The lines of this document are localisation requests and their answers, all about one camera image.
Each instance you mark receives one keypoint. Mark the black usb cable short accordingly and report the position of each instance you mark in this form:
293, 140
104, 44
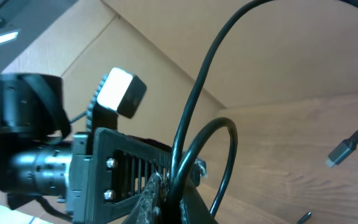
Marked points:
180, 162

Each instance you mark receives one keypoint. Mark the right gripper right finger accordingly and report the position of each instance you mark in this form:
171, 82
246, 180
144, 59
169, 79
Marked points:
192, 207

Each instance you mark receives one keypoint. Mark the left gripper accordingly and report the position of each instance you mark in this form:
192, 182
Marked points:
107, 177

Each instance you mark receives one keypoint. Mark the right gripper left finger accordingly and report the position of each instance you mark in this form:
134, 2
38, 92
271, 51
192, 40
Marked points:
148, 209

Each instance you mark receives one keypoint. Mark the black usb cable long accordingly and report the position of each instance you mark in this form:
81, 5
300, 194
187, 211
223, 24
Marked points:
304, 218

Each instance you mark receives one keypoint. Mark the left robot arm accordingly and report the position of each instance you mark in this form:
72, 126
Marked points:
35, 152

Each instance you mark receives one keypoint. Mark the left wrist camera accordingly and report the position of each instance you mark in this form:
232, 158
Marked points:
121, 92

